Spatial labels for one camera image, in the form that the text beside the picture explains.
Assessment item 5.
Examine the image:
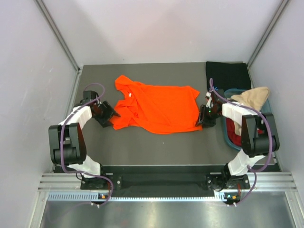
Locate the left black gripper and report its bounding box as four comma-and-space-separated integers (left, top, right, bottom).
93, 100, 119, 127

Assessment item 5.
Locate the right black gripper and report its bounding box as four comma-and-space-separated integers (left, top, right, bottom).
196, 104, 221, 128

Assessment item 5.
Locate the orange t shirt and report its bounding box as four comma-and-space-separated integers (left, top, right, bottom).
111, 75, 203, 134

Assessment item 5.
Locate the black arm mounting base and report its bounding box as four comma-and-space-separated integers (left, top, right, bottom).
53, 165, 281, 198

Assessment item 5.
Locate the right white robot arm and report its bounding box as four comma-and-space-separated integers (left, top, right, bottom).
196, 90, 280, 188

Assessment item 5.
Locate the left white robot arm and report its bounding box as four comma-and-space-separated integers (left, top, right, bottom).
48, 90, 120, 188

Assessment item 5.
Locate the red t shirt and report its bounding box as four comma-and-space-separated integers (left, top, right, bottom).
224, 117, 265, 150

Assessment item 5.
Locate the folded black t shirt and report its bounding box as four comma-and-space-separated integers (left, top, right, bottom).
205, 62, 251, 91

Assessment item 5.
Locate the beige t shirt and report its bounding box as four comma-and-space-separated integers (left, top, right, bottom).
230, 86, 271, 136

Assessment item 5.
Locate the teal plastic laundry basket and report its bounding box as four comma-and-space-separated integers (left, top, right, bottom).
223, 88, 274, 152

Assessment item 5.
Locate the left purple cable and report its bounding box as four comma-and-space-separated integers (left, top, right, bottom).
46, 82, 114, 221

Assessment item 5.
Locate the slotted grey cable duct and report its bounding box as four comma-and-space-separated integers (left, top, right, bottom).
47, 192, 239, 202

